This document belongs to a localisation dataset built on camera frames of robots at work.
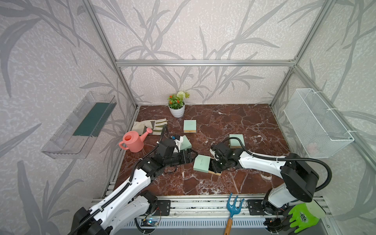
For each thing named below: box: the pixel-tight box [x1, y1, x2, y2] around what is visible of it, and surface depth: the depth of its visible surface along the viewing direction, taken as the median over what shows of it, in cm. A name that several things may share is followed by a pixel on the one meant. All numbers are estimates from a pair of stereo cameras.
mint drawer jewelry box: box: [192, 154, 222, 176], surface depth 88 cm
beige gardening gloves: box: [131, 117, 168, 136], surface depth 110 cm
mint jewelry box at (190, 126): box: [183, 119, 197, 134], surface depth 107 cm
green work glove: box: [288, 199, 326, 234], surface depth 72 cm
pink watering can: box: [118, 127, 153, 153], surface depth 91 cm
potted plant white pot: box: [167, 91, 190, 118], surface depth 108 cm
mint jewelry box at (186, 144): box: [179, 134, 193, 151], surface depth 96 cm
